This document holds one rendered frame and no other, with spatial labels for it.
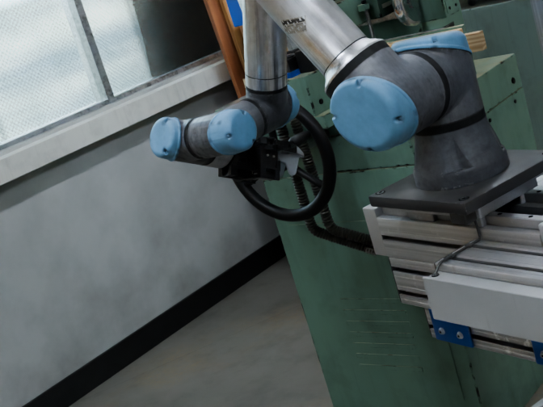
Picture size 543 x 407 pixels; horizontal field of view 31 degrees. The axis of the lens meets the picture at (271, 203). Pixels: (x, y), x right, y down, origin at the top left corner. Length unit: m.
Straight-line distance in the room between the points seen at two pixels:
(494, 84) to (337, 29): 1.09
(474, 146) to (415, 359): 0.94
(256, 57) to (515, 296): 0.65
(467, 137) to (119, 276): 2.17
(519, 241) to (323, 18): 0.43
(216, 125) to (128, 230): 1.91
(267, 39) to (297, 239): 0.81
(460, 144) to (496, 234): 0.15
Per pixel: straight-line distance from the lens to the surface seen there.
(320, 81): 2.16
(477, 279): 1.44
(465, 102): 1.54
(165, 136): 1.75
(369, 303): 2.38
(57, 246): 3.38
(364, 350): 2.47
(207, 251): 3.82
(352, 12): 2.36
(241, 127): 1.68
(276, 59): 1.74
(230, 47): 3.80
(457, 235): 1.58
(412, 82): 1.44
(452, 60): 1.53
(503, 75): 2.55
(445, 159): 1.55
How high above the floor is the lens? 1.27
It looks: 15 degrees down
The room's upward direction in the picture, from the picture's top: 17 degrees counter-clockwise
